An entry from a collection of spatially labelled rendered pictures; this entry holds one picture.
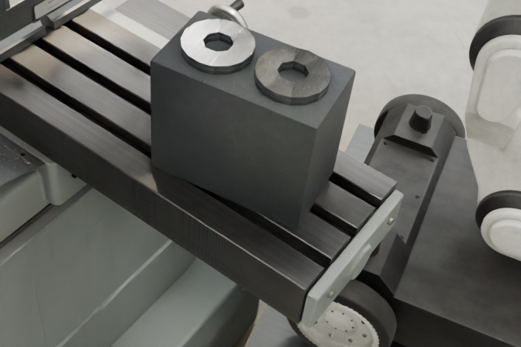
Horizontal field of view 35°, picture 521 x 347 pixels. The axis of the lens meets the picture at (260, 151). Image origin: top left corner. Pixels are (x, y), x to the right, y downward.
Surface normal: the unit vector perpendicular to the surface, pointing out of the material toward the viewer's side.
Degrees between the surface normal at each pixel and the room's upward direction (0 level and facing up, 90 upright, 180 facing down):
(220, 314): 68
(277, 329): 0
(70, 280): 90
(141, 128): 0
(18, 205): 90
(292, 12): 0
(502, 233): 90
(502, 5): 90
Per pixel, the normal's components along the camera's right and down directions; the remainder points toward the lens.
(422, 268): 0.09, -0.68
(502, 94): -0.40, 0.65
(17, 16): 0.79, 0.49
